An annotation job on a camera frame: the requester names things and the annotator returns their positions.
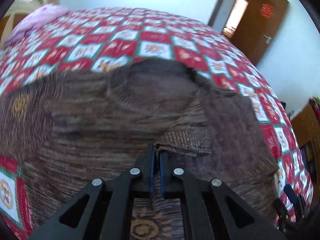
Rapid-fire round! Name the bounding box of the red double happiness decoration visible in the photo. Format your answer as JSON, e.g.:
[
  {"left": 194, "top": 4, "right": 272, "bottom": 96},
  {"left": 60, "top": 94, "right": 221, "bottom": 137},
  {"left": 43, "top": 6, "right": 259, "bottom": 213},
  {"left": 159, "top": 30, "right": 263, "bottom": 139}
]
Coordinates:
[{"left": 260, "top": 3, "right": 274, "bottom": 18}]

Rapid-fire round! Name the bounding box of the brown wooden door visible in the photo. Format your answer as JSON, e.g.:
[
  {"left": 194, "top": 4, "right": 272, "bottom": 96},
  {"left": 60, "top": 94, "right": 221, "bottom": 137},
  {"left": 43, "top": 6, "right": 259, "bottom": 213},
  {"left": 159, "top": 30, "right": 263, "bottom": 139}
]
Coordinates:
[{"left": 231, "top": 0, "right": 289, "bottom": 65}]

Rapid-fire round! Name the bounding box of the brown striped knit sweater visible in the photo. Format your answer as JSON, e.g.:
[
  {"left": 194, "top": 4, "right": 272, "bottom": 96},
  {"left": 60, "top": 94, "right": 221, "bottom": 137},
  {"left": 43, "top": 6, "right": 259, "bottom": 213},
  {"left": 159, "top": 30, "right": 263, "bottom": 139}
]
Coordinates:
[{"left": 1, "top": 59, "right": 277, "bottom": 239}]

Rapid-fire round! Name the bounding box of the red white patterned bedspread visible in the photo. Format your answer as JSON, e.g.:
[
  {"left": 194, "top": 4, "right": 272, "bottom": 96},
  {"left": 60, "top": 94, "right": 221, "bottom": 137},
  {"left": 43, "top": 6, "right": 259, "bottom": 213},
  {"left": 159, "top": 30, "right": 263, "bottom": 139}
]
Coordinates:
[{"left": 1, "top": 8, "right": 313, "bottom": 239}]

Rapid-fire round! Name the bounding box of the pink pillow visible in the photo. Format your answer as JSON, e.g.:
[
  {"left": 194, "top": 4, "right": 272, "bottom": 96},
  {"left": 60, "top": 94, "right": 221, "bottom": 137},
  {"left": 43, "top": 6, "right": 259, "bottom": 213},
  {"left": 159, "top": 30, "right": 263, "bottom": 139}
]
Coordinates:
[{"left": 4, "top": 4, "right": 69, "bottom": 48}]

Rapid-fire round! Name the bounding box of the brown wooden cabinet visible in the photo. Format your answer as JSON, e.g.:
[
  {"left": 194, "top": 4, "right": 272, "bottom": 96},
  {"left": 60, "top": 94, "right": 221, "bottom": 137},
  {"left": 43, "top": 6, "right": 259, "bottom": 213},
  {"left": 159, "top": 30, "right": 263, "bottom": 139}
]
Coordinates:
[{"left": 291, "top": 102, "right": 319, "bottom": 184}]

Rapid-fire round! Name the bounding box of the silver door handle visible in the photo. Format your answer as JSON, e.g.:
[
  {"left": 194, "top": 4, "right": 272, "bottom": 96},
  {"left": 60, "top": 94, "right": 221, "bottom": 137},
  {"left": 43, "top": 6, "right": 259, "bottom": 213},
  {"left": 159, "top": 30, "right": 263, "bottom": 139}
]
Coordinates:
[{"left": 264, "top": 35, "right": 272, "bottom": 44}]

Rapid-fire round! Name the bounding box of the wooden headboard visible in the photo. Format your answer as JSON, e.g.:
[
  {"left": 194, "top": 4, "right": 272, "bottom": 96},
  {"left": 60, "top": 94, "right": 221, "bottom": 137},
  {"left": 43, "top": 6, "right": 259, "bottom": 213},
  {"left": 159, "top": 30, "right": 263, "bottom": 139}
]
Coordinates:
[{"left": 1, "top": 0, "right": 41, "bottom": 50}]

